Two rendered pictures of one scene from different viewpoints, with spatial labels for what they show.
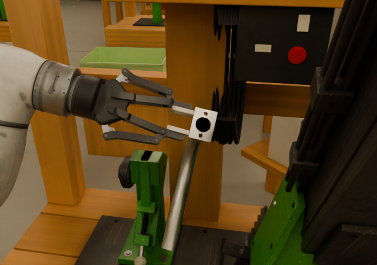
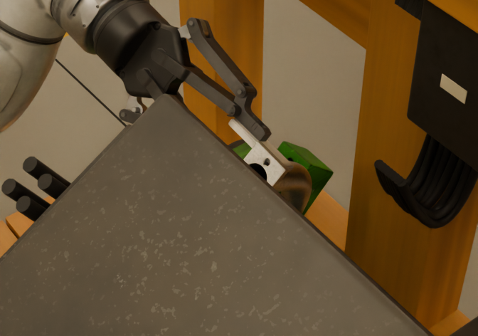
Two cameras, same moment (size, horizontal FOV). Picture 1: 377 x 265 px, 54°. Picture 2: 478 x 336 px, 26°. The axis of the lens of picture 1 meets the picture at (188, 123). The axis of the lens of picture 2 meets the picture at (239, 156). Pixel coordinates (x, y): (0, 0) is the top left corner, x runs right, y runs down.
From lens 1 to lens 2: 0.62 m
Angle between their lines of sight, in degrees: 39
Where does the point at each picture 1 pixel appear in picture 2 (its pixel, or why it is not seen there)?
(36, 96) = (54, 12)
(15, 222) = not seen: hidden behind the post
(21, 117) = (38, 29)
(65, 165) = not seen: hidden behind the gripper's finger
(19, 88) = not seen: outside the picture
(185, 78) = (396, 50)
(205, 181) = (400, 255)
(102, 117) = (131, 82)
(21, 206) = (282, 77)
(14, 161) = (14, 87)
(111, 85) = (164, 37)
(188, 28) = not seen: outside the picture
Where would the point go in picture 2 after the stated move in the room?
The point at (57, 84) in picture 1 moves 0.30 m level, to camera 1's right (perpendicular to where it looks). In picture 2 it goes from (81, 7) to (309, 149)
